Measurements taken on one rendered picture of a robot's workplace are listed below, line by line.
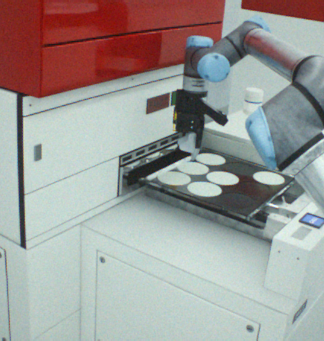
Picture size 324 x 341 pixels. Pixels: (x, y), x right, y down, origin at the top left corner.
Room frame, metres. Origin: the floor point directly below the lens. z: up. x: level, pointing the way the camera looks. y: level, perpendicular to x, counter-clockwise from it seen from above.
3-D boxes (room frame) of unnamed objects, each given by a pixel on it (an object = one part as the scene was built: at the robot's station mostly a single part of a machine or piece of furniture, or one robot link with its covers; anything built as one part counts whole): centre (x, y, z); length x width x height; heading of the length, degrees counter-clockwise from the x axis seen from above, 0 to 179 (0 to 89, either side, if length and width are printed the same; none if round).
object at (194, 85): (1.52, -0.08, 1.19); 0.08 x 0.08 x 0.05
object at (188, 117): (1.52, -0.07, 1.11); 0.09 x 0.08 x 0.12; 97
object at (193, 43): (1.52, -0.08, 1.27); 0.09 x 0.08 x 0.11; 16
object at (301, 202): (1.41, -0.42, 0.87); 0.36 x 0.08 x 0.03; 146
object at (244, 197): (1.55, -0.19, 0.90); 0.34 x 0.34 x 0.01; 56
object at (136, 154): (1.65, -0.01, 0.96); 0.44 x 0.01 x 0.02; 146
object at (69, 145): (1.51, 0.10, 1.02); 0.82 x 0.03 x 0.40; 146
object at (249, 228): (1.41, -0.18, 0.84); 0.50 x 0.02 x 0.03; 56
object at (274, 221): (1.28, -0.34, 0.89); 0.08 x 0.03 x 0.03; 56
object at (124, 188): (1.65, -0.01, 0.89); 0.44 x 0.02 x 0.10; 146
